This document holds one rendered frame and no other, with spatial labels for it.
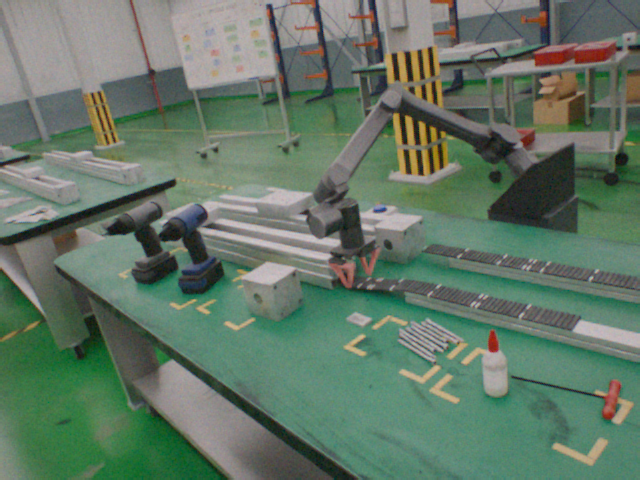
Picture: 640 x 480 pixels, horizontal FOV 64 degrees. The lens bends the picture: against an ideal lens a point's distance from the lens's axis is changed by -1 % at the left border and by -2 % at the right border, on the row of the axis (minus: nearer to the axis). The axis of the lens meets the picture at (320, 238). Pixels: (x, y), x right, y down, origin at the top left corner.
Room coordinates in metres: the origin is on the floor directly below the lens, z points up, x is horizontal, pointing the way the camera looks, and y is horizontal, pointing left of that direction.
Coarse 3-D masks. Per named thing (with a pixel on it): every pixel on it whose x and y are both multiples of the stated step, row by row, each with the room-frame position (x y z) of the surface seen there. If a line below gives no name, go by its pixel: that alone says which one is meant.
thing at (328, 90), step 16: (304, 0) 12.29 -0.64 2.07; (368, 0) 10.77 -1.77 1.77; (272, 16) 13.32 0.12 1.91; (320, 16) 12.05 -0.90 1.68; (352, 16) 10.39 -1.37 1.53; (368, 16) 10.65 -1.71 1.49; (272, 32) 13.25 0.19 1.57; (288, 32) 12.91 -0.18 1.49; (320, 32) 12.02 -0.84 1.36; (320, 48) 12.01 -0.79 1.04; (272, 80) 13.06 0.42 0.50; (384, 80) 10.81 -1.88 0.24; (288, 96) 13.32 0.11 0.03; (320, 96) 11.85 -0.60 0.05
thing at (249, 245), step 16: (160, 224) 1.73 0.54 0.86; (224, 224) 1.57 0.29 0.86; (240, 224) 1.54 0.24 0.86; (208, 240) 1.52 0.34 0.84; (224, 240) 1.46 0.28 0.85; (240, 240) 1.40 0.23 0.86; (256, 240) 1.37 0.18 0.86; (272, 240) 1.41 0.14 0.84; (288, 240) 1.35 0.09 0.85; (304, 240) 1.31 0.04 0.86; (320, 240) 1.28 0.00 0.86; (336, 240) 1.25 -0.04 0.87; (224, 256) 1.47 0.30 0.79; (240, 256) 1.41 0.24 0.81; (256, 256) 1.35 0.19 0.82; (272, 256) 1.30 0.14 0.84; (288, 256) 1.26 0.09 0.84; (304, 256) 1.20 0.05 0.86; (320, 256) 1.17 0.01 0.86; (304, 272) 1.21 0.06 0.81; (320, 272) 1.17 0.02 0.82
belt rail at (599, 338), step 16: (416, 304) 1.00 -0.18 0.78; (432, 304) 0.97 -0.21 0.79; (448, 304) 0.94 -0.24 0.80; (480, 320) 0.89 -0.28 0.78; (496, 320) 0.87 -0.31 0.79; (512, 320) 0.84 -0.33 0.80; (544, 336) 0.79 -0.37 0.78; (560, 336) 0.77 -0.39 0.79; (576, 336) 0.75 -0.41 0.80; (592, 336) 0.73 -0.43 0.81; (608, 336) 0.72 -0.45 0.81; (624, 336) 0.71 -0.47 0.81; (608, 352) 0.71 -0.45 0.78; (624, 352) 0.70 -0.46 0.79
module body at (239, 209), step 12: (204, 204) 1.86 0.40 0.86; (216, 204) 1.82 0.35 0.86; (228, 204) 1.79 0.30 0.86; (240, 204) 1.82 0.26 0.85; (252, 204) 1.77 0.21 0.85; (228, 216) 1.76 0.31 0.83; (240, 216) 1.71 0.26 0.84; (252, 216) 1.67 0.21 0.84; (264, 216) 1.61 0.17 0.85; (276, 216) 1.57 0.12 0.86; (300, 216) 1.50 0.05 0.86; (360, 216) 1.40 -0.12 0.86; (372, 216) 1.38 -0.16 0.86; (384, 216) 1.36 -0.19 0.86; (276, 228) 1.59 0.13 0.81; (288, 228) 1.53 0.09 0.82; (300, 228) 1.49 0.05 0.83; (372, 228) 1.29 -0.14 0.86
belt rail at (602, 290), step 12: (456, 264) 1.14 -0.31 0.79; (468, 264) 1.12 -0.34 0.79; (480, 264) 1.09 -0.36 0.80; (504, 276) 1.04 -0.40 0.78; (516, 276) 1.02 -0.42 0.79; (528, 276) 1.01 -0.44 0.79; (540, 276) 0.98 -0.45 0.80; (552, 276) 0.97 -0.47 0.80; (564, 288) 0.95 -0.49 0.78; (576, 288) 0.93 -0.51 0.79; (588, 288) 0.91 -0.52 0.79; (600, 288) 0.90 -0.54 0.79; (612, 288) 0.88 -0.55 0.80; (624, 288) 0.86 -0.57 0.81; (624, 300) 0.86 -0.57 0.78; (636, 300) 0.85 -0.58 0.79
